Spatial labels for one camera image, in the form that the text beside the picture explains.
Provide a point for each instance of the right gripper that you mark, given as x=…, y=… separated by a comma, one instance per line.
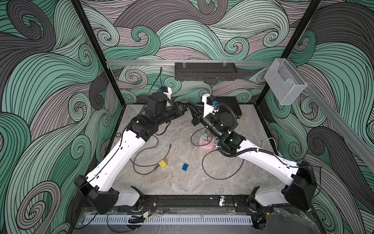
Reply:
x=197, y=118

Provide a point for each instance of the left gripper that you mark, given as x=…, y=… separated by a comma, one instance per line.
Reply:
x=177, y=111

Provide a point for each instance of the green charger cube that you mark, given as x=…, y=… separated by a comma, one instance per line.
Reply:
x=205, y=137

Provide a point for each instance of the yellow charger cube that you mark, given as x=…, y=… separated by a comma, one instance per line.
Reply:
x=163, y=163

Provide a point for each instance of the teal small block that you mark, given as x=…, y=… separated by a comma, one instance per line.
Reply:
x=185, y=167

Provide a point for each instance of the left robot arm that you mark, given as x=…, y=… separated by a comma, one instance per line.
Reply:
x=96, y=186

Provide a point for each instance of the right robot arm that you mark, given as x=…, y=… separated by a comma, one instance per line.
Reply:
x=298, y=181

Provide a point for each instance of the black briefcase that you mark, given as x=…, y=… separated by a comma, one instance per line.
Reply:
x=230, y=102

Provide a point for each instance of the pink power strip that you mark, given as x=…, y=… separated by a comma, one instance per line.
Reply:
x=207, y=145

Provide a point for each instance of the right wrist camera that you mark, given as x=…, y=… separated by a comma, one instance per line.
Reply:
x=209, y=102

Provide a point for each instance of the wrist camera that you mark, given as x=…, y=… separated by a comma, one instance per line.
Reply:
x=166, y=90
x=209, y=102

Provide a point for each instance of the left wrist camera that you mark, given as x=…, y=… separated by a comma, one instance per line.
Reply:
x=166, y=90

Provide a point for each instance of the black wall shelf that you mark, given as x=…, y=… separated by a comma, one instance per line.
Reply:
x=205, y=71

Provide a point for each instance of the clear acrylic wall holder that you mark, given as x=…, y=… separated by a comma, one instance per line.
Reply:
x=285, y=81

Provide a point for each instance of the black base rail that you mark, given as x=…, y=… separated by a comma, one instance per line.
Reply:
x=166, y=203

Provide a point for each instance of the white slotted cable duct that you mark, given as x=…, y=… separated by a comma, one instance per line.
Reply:
x=172, y=220

